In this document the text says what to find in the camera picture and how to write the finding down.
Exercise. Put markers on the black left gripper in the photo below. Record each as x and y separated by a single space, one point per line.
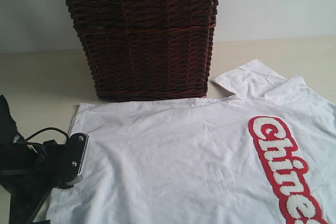
29 176

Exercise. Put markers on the dark brown wicker basket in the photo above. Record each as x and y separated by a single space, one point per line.
140 50

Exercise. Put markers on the white t-shirt red lettering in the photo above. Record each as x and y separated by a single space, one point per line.
265 154

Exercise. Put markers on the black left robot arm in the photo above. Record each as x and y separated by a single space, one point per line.
9 131

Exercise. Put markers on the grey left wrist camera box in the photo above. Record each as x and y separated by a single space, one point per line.
74 162

